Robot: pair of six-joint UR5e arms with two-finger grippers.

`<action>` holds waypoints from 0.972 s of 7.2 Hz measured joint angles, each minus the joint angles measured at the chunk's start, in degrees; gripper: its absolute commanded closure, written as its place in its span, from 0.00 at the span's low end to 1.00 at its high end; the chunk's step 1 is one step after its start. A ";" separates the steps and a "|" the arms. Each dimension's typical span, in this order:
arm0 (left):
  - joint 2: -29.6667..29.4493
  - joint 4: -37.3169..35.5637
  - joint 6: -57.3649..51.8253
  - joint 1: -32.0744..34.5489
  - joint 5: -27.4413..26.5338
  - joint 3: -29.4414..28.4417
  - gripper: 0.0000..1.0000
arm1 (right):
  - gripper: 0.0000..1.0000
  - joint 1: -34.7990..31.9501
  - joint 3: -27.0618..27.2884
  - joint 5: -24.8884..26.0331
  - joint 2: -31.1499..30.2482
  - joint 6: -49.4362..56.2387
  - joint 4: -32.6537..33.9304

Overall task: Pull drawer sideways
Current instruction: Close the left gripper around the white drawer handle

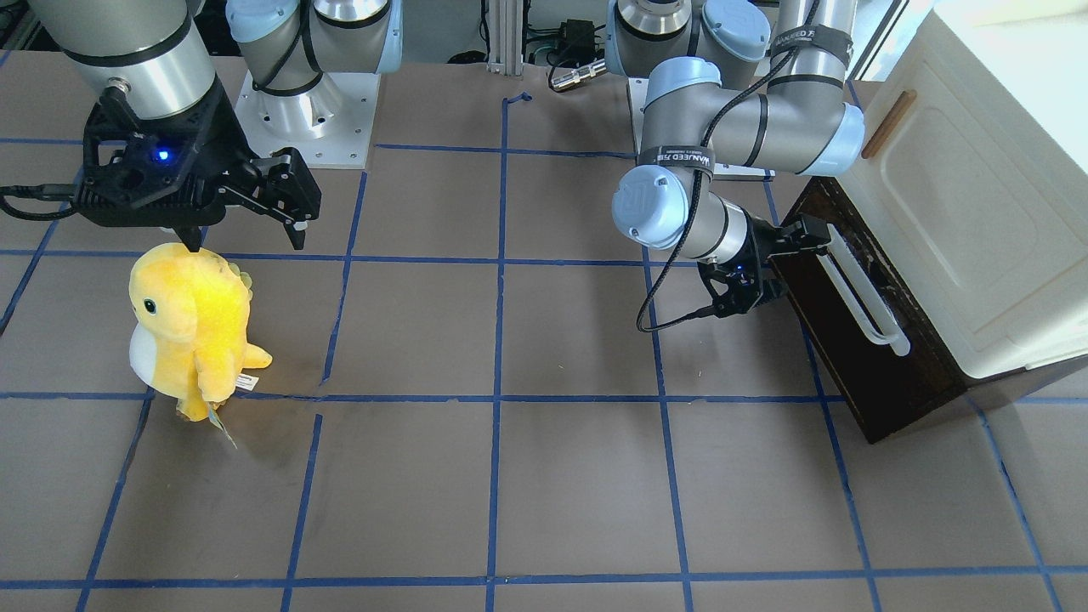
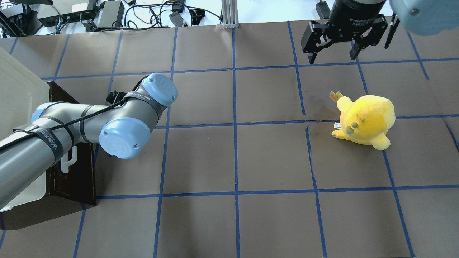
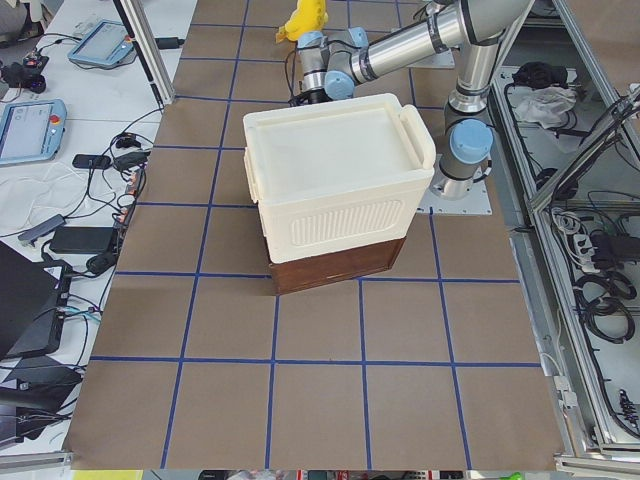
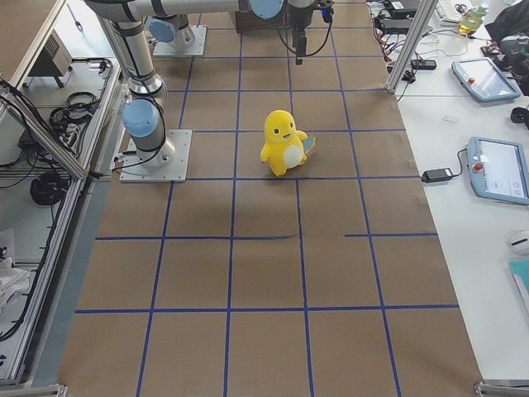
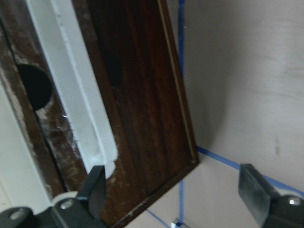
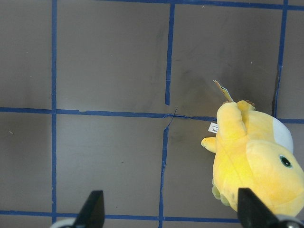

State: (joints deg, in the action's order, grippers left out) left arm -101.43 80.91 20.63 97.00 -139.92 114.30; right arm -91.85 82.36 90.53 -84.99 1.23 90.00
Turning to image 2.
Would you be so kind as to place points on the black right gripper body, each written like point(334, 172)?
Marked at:
point(353, 14)

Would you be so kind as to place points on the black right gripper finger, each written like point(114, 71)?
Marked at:
point(373, 37)
point(312, 40)

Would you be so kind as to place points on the white drawer handle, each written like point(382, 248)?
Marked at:
point(68, 159)

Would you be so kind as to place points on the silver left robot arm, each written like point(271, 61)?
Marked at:
point(122, 129)

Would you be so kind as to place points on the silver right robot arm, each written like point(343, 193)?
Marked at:
point(420, 17)

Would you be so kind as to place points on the yellow plush toy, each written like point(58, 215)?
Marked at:
point(365, 121)

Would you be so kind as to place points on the black power adapter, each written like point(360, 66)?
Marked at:
point(111, 13)

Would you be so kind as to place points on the aluminium frame post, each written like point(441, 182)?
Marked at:
point(229, 14)

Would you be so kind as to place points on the black network switch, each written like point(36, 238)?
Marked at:
point(61, 11)

